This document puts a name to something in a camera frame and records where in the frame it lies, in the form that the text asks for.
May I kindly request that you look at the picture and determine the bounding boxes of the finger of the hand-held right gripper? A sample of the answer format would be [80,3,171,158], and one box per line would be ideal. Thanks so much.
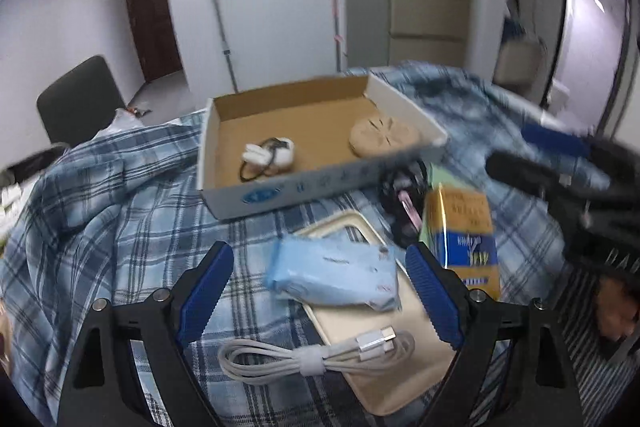
[520,119,596,160]
[486,150,616,208]

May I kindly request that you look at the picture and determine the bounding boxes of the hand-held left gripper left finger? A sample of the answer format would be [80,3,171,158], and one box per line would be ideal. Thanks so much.
[57,241,235,427]

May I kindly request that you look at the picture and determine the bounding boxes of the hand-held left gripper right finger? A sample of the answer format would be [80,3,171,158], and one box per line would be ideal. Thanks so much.
[404,241,586,427]

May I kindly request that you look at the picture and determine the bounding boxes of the beige phone case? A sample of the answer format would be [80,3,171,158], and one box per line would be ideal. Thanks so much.
[292,209,458,418]

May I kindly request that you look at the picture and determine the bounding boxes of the yellow blue paper packet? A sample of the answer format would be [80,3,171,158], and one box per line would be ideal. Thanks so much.
[421,184,502,300]

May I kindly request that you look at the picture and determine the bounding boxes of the white charging cable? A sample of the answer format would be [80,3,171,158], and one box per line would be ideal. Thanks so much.
[218,327,417,387]

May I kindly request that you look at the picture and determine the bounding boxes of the light blue tissue pack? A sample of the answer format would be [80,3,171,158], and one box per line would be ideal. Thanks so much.
[263,234,403,313]

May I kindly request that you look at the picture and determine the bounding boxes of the black pink folding scissors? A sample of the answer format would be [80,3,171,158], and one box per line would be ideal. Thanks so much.
[378,159,431,250]

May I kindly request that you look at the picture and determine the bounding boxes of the cardboard box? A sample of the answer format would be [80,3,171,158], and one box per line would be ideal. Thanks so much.
[197,74,448,222]

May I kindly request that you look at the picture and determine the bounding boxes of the person's right hand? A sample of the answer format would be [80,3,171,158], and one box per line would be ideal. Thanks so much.
[595,269,640,348]

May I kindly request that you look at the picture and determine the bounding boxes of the brown cardboard carton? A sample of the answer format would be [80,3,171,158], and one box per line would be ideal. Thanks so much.
[492,39,546,88]

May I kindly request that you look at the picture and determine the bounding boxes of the grey striped cloth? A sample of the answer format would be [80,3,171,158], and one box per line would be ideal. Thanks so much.
[547,264,640,427]

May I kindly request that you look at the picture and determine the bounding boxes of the blue plaid shirt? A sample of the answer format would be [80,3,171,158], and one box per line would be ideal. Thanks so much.
[0,59,640,427]

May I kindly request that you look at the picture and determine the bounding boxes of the round beige coaster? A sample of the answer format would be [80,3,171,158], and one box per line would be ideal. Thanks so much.
[348,116,420,156]

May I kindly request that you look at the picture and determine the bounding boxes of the white plastic bag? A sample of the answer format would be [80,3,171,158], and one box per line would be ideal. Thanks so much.
[92,107,146,140]

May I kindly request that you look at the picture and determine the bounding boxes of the black chair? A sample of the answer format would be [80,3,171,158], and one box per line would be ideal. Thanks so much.
[36,55,127,145]

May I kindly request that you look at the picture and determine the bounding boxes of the dark brown door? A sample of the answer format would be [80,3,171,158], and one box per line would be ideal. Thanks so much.
[120,0,185,84]

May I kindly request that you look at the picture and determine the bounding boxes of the white earphone case black cord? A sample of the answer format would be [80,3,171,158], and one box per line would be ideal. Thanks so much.
[239,136,293,182]

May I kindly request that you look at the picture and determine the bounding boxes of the grey mop handle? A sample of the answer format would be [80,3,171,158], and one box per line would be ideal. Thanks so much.
[204,0,239,94]

